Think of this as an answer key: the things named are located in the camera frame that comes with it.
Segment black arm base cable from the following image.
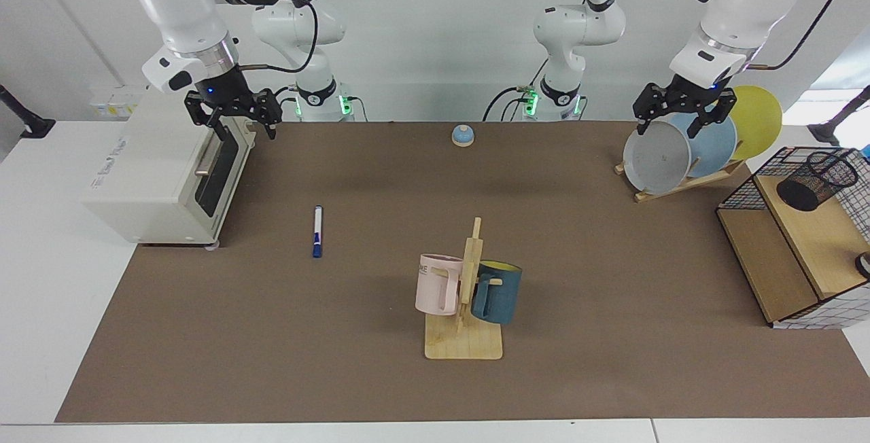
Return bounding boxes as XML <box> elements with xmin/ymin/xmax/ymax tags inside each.
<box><xmin>483</xmin><ymin>59</ymin><xmax>550</xmax><ymax>122</ymax></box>

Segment yellow plate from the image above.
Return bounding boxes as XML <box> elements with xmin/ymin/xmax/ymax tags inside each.
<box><xmin>727</xmin><ymin>85</ymin><xmax>784</xmax><ymax>161</ymax></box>

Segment dark blue cup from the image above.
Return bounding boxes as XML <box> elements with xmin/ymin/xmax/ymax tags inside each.
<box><xmin>470</xmin><ymin>261</ymin><xmax>523</xmax><ymax>325</ymax></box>

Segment black arm wrist cable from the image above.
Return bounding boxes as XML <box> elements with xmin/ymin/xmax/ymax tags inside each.
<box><xmin>238</xmin><ymin>0</ymin><xmax>320</xmax><ymax>75</ymax></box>
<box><xmin>751</xmin><ymin>0</ymin><xmax>842</xmax><ymax>71</ymax></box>

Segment wooden cup stand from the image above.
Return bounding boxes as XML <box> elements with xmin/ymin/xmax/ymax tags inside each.
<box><xmin>425</xmin><ymin>217</ymin><xmax>504</xmax><ymax>361</ymax></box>

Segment black tripod stand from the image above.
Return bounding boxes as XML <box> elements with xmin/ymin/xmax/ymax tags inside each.
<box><xmin>807</xmin><ymin>85</ymin><xmax>870</xmax><ymax>147</ymax></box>

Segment black clamp stand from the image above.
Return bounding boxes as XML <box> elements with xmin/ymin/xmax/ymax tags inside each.
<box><xmin>0</xmin><ymin>83</ymin><xmax>56</xmax><ymax>139</ymax></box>

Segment pink cup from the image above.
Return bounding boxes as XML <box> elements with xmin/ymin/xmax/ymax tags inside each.
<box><xmin>415</xmin><ymin>253</ymin><xmax>464</xmax><ymax>317</ymax></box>

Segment pale toaster oven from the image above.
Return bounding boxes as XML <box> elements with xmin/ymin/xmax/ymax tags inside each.
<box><xmin>83</xmin><ymin>84</ymin><xmax>258</xmax><ymax>248</ymax></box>

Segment black mesh pen holder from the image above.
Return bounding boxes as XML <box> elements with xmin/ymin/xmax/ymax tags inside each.
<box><xmin>776</xmin><ymin>150</ymin><xmax>860</xmax><ymax>213</ymax></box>

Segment brown table cloth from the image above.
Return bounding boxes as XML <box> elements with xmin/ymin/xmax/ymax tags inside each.
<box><xmin>56</xmin><ymin>121</ymin><xmax>870</xmax><ymax>423</ymax></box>

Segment light blue plate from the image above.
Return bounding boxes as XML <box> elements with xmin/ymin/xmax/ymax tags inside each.
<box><xmin>669</xmin><ymin>111</ymin><xmax>738</xmax><ymax>179</ymax></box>

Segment wooden plate rack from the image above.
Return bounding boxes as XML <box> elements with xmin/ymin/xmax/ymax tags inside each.
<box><xmin>614</xmin><ymin>160</ymin><xmax>747</xmax><ymax>204</ymax></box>

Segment grey plate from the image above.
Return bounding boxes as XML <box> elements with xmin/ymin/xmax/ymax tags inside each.
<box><xmin>623</xmin><ymin>121</ymin><xmax>693</xmax><ymax>195</ymax></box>

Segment wire basket with wooden floor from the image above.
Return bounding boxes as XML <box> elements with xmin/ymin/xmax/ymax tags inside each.
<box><xmin>716</xmin><ymin>147</ymin><xmax>870</xmax><ymax>330</ymax></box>

